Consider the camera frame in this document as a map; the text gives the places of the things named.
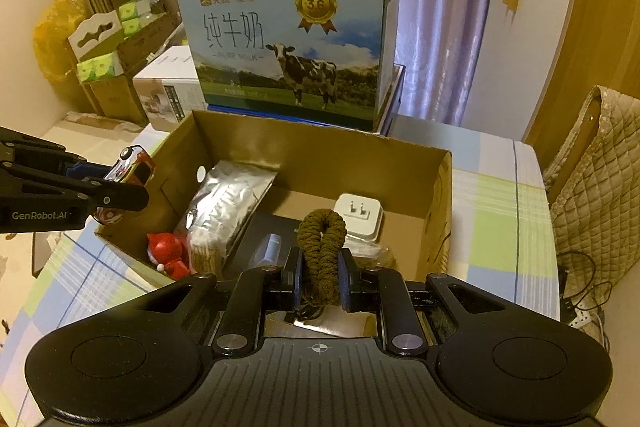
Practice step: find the checkered tablecloth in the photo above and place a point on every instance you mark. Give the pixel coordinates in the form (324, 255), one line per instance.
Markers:
(500, 232)

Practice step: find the white power strip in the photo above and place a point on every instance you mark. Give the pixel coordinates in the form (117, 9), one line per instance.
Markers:
(590, 317)

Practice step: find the brown cardboard box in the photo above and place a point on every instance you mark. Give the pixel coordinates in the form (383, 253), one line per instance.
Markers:
(320, 172)

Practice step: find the blue milk carton box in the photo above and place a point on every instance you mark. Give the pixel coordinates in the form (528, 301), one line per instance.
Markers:
(280, 47)

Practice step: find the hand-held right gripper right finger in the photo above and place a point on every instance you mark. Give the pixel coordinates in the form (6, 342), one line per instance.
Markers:
(343, 282)

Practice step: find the stacked brown cardboard boxes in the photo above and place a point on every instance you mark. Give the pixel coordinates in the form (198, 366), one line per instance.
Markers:
(135, 52)

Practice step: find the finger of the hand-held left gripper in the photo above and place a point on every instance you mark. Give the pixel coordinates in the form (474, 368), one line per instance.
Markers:
(120, 198)
(45, 152)

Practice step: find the clear plastic bag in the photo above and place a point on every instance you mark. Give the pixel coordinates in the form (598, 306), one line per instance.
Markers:
(372, 254)

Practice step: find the red toy figure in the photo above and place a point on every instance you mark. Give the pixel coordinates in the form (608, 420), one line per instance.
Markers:
(167, 257)

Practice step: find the yellow plastic bag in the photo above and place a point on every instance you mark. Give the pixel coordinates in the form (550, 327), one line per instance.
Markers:
(55, 42)

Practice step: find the black shaver box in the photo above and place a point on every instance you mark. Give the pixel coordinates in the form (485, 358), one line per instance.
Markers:
(250, 237)

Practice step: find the white power adapter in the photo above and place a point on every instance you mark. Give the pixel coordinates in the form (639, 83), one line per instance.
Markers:
(359, 217)

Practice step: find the chair with quilted cover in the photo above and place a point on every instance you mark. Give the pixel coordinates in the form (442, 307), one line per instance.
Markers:
(595, 207)

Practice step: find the silver foil bag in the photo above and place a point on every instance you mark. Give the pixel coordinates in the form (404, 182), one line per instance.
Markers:
(225, 202)

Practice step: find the tissue pack display carton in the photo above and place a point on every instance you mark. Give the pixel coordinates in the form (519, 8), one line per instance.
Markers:
(95, 52)

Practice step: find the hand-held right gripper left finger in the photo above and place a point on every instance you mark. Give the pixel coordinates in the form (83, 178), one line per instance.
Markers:
(297, 274)

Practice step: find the pink curtain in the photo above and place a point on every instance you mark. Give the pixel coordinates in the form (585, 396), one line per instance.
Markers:
(440, 32)

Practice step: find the wooden door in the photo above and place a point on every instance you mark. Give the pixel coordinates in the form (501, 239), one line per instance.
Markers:
(590, 7)

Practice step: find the white printed box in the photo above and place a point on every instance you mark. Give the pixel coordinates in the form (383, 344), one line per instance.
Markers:
(165, 92)

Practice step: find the red and white toy car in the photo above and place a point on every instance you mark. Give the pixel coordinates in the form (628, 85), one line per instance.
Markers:
(132, 167)

